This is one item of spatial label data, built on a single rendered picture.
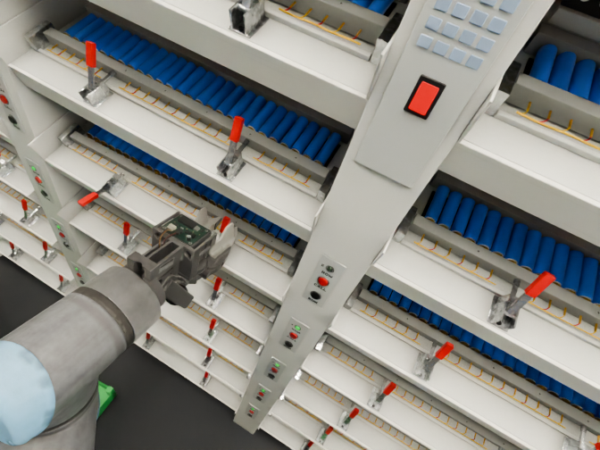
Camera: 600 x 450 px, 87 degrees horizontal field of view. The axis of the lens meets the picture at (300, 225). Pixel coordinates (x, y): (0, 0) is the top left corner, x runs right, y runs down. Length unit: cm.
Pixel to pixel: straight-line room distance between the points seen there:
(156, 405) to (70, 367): 114
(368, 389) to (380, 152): 59
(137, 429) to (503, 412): 121
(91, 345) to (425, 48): 42
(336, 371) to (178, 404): 85
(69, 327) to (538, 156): 48
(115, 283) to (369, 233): 31
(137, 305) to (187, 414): 111
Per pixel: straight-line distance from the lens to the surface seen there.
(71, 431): 49
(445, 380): 67
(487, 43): 32
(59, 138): 87
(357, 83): 36
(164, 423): 150
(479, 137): 36
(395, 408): 84
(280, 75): 38
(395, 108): 34
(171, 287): 49
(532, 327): 54
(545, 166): 38
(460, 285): 50
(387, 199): 38
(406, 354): 65
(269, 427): 136
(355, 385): 81
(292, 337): 69
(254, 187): 49
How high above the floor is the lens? 146
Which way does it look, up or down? 44 degrees down
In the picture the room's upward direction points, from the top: 20 degrees clockwise
